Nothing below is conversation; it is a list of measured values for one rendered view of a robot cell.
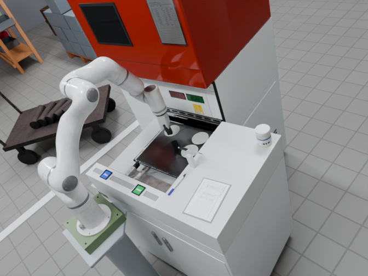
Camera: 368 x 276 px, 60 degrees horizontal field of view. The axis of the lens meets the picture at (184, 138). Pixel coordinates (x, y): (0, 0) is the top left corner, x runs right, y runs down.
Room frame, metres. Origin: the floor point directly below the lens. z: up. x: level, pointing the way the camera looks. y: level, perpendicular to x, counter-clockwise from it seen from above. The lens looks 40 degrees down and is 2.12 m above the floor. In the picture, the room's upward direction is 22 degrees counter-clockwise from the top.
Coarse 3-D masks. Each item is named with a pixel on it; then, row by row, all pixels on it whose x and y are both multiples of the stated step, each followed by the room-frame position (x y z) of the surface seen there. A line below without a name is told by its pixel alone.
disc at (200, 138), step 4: (200, 132) 1.42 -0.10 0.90; (204, 132) 1.41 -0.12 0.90; (196, 136) 1.40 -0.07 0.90; (200, 136) 1.39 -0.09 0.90; (204, 136) 1.37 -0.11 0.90; (208, 136) 1.36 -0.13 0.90; (192, 140) 1.38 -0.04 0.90; (196, 140) 1.37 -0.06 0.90; (200, 140) 1.36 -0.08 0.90; (204, 140) 1.34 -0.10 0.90
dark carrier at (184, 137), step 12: (180, 132) 1.50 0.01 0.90; (192, 132) 1.45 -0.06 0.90; (156, 144) 1.48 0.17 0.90; (168, 144) 1.43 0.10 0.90; (180, 144) 1.39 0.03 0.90; (192, 144) 1.35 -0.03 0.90; (144, 156) 1.42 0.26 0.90; (156, 156) 1.38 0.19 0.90; (168, 156) 1.34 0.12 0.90; (180, 156) 1.30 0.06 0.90; (168, 168) 1.25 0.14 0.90; (180, 168) 1.21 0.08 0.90
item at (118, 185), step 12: (96, 168) 1.41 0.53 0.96; (108, 168) 1.37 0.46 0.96; (96, 180) 1.33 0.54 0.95; (108, 180) 1.27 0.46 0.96; (120, 180) 1.24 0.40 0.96; (132, 180) 1.20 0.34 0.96; (108, 192) 1.29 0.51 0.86; (120, 192) 1.17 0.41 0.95; (144, 192) 1.09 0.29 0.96; (156, 192) 1.06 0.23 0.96; (132, 204) 1.14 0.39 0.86; (144, 204) 1.03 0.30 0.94; (156, 204) 0.99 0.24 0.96; (156, 216) 1.00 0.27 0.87
